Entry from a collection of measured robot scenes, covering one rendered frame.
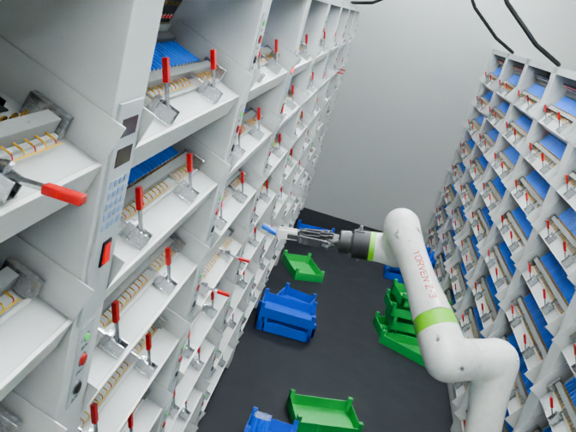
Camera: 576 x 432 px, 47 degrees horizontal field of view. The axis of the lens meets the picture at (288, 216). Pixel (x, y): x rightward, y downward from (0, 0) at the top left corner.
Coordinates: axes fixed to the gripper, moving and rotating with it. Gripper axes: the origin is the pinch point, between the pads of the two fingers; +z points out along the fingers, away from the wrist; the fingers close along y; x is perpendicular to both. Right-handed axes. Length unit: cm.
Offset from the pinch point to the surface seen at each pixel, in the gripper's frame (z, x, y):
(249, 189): 14.1, -11.9, -2.4
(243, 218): 16.2, -0.8, -6.6
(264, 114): 12.4, -35.8, -6.2
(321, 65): 10, -43, -146
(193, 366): 24, 46, 13
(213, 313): 19.4, 25.9, 12.4
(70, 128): 9, -53, 134
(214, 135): 11, -41, 63
